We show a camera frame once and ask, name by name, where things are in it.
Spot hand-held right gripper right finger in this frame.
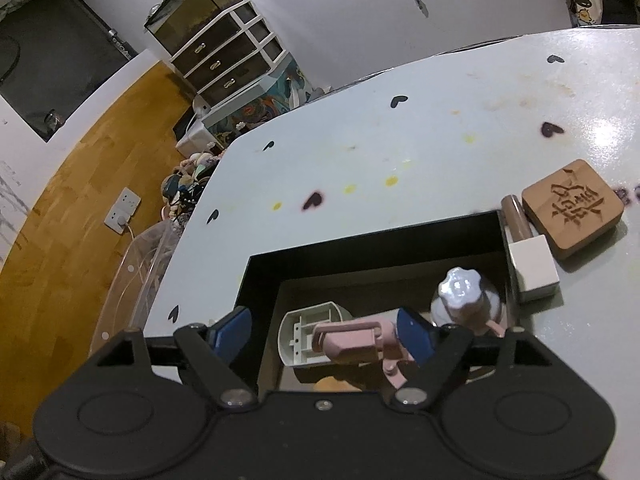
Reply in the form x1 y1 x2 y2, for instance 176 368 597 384
392 307 552 409

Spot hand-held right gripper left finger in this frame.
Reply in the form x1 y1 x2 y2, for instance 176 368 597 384
90 305 261 409

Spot pink plastic holder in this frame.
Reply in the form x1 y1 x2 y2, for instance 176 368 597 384
312 317 417 390

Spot white knob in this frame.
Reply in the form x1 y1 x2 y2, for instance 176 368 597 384
430 266 504 337

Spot grey plastic plug housing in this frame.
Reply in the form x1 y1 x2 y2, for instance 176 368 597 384
277 301 354 369

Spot oval wooden box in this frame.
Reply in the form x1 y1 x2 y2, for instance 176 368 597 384
314 376 362 393

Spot black box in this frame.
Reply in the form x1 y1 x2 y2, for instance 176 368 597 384
233 210 521 395

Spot clear plastic bin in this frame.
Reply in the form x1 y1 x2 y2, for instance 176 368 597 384
89 222 182 361

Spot small white cube box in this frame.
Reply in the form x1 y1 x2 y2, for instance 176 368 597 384
507 233 560 304

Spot pile of plush toys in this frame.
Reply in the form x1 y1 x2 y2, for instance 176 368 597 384
159 144 227 221

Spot brown cylinder tube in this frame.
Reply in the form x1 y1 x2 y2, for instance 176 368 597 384
501 193 535 241

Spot white storage box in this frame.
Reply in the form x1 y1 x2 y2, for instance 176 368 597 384
174 109 227 157

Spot carved wooden square block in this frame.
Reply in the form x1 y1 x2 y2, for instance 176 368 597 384
521 158 626 261

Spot painted colourful cabinet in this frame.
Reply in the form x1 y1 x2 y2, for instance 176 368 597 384
201 57 322 133

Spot white dark drawer unit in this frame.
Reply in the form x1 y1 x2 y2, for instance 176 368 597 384
168 0 287 109

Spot glass fish tank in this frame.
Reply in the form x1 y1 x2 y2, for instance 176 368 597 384
144 0 244 57

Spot dark window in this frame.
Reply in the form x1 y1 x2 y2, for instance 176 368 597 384
0 0 139 143

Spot white tote bag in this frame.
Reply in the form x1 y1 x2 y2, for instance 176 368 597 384
569 0 609 26

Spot white wall socket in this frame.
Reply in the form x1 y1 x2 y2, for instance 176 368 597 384
103 186 142 234

